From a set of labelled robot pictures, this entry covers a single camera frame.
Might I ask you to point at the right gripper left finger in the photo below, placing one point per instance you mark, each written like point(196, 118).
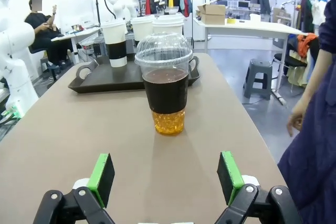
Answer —
point(102, 182)

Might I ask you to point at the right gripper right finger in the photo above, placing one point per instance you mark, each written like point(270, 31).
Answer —
point(231, 179)

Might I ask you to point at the tall white sleeved paper cup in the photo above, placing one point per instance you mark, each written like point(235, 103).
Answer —
point(116, 51)

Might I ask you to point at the green arm base clamp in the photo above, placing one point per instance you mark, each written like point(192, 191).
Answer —
point(14, 112)

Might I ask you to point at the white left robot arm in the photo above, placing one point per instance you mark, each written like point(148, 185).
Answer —
point(15, 77)

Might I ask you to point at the dark brown plastic tray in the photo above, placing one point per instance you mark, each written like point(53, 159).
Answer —
point(105, 79)

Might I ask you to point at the person's left hand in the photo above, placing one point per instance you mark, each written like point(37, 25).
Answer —
point(296, 119)

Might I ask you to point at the black upright light stand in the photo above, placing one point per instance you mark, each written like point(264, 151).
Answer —
point(97, 3)

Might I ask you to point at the seated person in black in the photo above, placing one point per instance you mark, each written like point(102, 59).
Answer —
point(44, 35)

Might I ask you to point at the white office desk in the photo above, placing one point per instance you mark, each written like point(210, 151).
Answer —
point(78, 33)

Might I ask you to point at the person in navy jacket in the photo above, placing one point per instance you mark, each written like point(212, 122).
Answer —
point(320, 129)

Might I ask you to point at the grey plastic stool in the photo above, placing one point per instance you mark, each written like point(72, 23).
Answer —
point(258, 65)

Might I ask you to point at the open cardboard box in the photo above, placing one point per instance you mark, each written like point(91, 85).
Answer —
point(212, 15)

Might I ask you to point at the black office chair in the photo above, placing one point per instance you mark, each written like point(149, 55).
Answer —
point(288, 60)

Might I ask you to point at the yellow tape roll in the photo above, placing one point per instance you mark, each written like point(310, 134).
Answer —
point(231, 21)

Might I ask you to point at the orange garment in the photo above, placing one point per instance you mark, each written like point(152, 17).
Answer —
point(305, 44)

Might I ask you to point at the white table with orange clothes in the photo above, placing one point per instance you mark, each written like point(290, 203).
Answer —
point(249, 26)

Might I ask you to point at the small white container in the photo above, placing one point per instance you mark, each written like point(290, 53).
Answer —
point(255, 17)

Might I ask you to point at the standing person in dark shirt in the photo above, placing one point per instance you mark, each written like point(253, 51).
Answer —
point(264, 1)

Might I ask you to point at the mannequin in white blue jacket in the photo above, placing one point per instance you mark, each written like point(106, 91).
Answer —
point(323, 6)

